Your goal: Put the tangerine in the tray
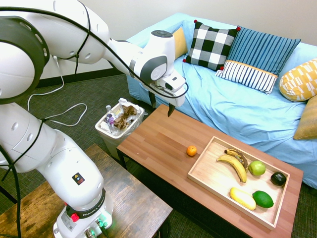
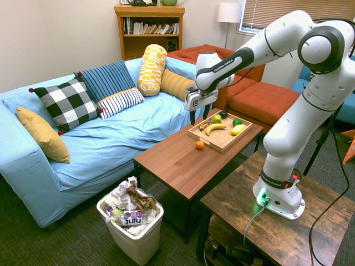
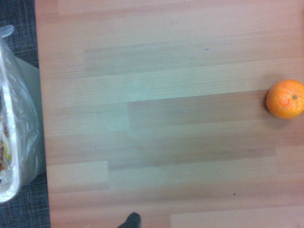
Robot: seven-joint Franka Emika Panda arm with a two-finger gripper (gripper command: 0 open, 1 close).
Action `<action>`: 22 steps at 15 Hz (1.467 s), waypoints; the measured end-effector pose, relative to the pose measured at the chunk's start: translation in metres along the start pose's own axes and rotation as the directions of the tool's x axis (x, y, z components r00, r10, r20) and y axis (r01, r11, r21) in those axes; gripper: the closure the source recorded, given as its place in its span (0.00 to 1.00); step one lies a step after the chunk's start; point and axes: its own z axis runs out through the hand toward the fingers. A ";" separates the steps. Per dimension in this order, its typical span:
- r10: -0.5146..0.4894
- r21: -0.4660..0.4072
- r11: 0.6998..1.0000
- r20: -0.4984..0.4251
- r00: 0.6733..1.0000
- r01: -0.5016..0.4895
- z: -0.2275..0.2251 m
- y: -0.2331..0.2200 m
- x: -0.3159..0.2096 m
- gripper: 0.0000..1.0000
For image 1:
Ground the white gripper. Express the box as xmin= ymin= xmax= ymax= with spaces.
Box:
xmin=145 ymin=71 xmax=189 ymax=118

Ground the light wooden tray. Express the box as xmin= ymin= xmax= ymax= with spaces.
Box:
xmin=187 ymin=135 xmax=291 ymax=231

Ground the crumpled paper trash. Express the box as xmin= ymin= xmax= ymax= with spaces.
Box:
xmin=113 ymin=97 xmax=138 ymax=130

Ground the reddish wooden coffee table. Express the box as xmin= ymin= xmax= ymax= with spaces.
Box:
xmin=116 ymin=104 xmax=304 ymax=238

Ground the white trash bin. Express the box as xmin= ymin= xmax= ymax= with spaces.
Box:
xmin=95 ymin=97 xmax=145 ymax=163

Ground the clear plastic bottle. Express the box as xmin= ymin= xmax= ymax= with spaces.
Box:
xmin=104 ymin=105 xmax=115 ymax=132

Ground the plain yellow pillow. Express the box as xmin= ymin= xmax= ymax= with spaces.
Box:
xmin=172 ymin=26 xmax=189 ymax=60

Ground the light blue sofa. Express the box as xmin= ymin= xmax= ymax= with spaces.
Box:
xmin=126 ymin=12 xmax=317 ymax=189

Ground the black white checkered pillow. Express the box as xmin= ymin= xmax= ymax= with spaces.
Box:
xmin=182 ymin=19 xmax=241 ymax=71

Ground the white navy striped pillow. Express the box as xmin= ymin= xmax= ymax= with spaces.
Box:
xmin=214 ymin=60 xmax=278 ymax=95

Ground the brown overripe banana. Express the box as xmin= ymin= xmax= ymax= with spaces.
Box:
xmin=224 ymin=148 xmax=249 ymax=173

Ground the dark rustic wooden table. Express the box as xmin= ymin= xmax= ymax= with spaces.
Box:
xmin=0 ymin=143 xmax=173 ymax=238

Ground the yellow banana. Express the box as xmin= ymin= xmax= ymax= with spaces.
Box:
xmin=216 ymin=154 xmax=248 ymax=183

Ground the green apple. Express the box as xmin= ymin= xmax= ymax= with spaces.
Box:
xmin=248 ymin=160 xmax=266 ymax=177

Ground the blue striped pillow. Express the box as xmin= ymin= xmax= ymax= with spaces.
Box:
xmin=224 ymin=25 xmax=302 ymax=76

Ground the yellow lemon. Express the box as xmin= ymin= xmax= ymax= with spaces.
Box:
xmin=229 ymin=186 xmax=257 ymax=211

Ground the green lime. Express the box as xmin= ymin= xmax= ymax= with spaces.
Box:
xmin=252 ymin=190 xmax=275 ymax=208

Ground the dark avocado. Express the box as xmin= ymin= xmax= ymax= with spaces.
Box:
xmin=270 ymin=171 xmax=287 ymax=186

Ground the yellow white patterned pillow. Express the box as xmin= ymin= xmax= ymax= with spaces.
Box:
xmin=279 ymin=58 xmax=317 ymax=102

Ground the mustard woven pillow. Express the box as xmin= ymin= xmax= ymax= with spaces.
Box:
xmin=293 ymin=95 xmax=317 ymax=141

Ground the white cable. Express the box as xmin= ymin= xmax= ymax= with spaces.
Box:
xmin=26 ymin=55 xmax=88 ymax=127

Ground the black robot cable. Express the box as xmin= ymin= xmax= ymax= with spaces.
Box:
xmin=0 ymin=0 xmax=190 ymax=238

